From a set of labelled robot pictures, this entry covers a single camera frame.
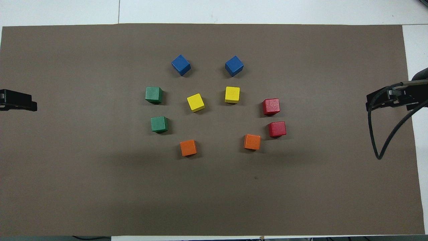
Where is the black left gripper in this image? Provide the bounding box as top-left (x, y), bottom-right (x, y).
top-left (0, 89), bottom-right (37, 111)

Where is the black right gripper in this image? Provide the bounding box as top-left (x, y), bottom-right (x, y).
top-left (366, 80), bottom-right (428, 111)

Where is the red wooden cube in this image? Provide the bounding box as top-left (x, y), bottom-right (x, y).
top-left (262, 98), bottom-right (280, 116)
top-left (268, 121), bottom-right (287, 138)

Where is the green wooden cube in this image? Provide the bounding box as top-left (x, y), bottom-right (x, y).
top-left (145, 87), bottom-right (163, 104)
top-left (150, 116), bottom-right (169, 133)

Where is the brown table mat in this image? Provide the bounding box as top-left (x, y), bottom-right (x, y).
top-left (0, 23), bottom-right (425, 236)

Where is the orange wooden cube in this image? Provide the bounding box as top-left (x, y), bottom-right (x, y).
top-left (244, 134), bottom-right (261, 150)
top-left (180, 139), bottom-right (197, 157)

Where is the yellow wooden cube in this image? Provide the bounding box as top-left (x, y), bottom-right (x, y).
top-left (225, 86), bottom-right (240, 104)
top-left (187, 93), bottom-right (205, 112)

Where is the blue wooden cube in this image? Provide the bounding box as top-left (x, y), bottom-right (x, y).
top-left (171, 55), bottom-right (191, 76)
top-left (225, 56), bottom-right (244, 77)

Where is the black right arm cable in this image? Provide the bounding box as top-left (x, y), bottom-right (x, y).
top-left (367, 82), bottom-right (428, 160)

